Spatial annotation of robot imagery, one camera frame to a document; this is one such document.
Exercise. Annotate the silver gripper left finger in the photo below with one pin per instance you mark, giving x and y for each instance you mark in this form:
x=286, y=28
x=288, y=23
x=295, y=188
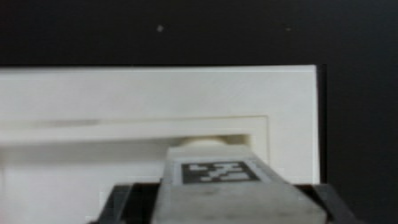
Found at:
x=130, y=204

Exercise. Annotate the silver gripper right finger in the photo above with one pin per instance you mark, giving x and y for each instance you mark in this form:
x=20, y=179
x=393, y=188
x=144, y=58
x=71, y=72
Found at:
x=325, y=197

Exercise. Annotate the white table leg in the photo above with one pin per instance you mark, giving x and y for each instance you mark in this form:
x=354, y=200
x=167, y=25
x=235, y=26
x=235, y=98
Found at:
x=221, y=188

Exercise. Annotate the white square table top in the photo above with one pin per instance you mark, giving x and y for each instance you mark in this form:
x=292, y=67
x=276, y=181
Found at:
x=64, y=161

